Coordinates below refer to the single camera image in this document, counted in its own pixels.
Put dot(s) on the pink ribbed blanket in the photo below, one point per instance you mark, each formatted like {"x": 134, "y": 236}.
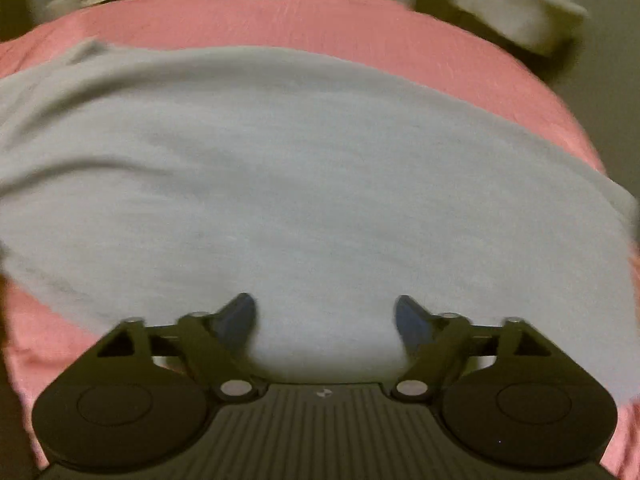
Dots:
{"x": 300, "y": 20}

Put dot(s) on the grey pants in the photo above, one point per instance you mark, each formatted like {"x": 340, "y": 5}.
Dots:
{"x": 300, "y": 185}

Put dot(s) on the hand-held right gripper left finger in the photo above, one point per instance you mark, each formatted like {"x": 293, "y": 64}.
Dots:
{"x": 239, "y": 322}

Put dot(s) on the white crumpled cloth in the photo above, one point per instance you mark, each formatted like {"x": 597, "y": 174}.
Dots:
{"x": 520, "y": 7}

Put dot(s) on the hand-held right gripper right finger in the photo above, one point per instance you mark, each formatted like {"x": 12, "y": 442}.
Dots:
{"x": 411, "y": 325}

